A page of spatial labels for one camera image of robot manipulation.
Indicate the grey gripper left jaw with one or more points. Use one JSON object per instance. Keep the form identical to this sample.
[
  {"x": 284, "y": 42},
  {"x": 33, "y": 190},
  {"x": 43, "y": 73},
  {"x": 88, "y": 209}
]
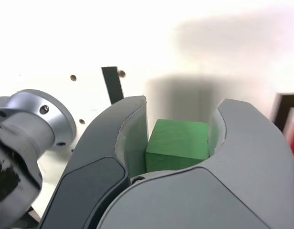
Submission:
[{"x": 89, "y": 171}]

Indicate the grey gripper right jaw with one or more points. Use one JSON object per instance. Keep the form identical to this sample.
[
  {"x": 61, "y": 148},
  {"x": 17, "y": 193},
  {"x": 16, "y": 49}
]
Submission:
[{"x": 233, "y": 186}]

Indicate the green cube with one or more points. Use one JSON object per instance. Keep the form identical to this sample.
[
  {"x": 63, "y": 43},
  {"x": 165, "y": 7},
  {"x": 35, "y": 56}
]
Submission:
[{"x": 175, "y": 145}]

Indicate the black tape square outline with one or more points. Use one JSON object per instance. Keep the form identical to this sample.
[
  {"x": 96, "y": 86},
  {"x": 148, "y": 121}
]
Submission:
[{"x": 281, "y": 107}]

